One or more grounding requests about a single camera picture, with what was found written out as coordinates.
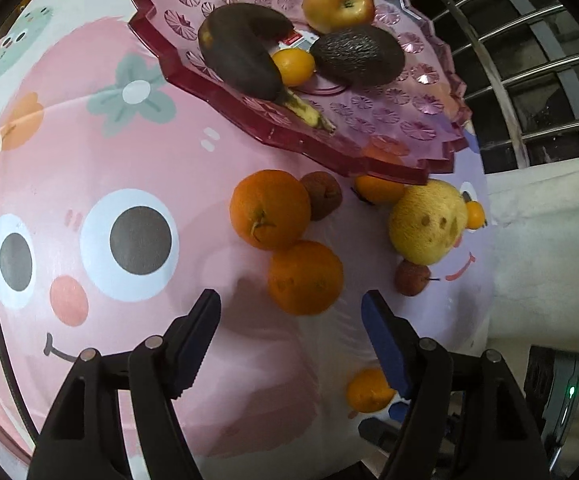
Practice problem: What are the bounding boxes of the cartoon printed tablecloth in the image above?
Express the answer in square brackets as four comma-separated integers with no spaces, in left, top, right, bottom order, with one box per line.
[0,0,493,479]

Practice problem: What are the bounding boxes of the small mandarin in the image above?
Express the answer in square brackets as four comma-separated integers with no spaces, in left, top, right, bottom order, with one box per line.
[346,367,397,414]

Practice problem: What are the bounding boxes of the yellow red apple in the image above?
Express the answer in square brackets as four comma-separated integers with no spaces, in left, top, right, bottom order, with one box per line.
[301,0,375,34]

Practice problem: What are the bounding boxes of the brown shrivelled fruit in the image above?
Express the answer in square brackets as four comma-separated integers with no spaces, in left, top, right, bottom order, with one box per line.
[300,171,343,221]

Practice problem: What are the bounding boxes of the yellow spotted pear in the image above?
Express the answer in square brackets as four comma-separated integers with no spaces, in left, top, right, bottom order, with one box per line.
[387,180,467,266]

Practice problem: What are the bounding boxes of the dark avocado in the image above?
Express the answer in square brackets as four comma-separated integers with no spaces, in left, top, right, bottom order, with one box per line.
[310,25,405,87]

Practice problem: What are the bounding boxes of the small red lychee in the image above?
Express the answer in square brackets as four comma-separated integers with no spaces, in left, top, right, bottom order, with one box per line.
[395,260,431,297]

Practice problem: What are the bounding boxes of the large orange with stem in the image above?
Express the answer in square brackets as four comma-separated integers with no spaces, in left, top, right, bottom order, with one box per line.
[230,169,311,250]

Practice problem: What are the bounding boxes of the pink plastic fruit tray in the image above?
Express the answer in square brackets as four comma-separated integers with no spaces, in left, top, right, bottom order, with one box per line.
[130,0,471,184]

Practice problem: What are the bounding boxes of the metal window grille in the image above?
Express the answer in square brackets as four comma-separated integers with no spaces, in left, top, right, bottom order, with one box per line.
[410,0,579,174]

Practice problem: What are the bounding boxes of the overripe dark banana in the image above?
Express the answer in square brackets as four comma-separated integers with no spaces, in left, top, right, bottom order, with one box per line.
[198,2,335,133]

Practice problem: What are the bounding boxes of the tiny orange behind pear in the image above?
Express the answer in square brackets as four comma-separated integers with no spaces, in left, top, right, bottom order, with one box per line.
[466,200,487,231]

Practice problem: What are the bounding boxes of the small orange kumquat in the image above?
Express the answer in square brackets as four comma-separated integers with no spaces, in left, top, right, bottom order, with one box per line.
[272,48,315,88]

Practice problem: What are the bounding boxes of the orange under tray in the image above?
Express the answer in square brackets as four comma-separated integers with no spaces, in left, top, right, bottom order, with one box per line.
[353,176,405,206]

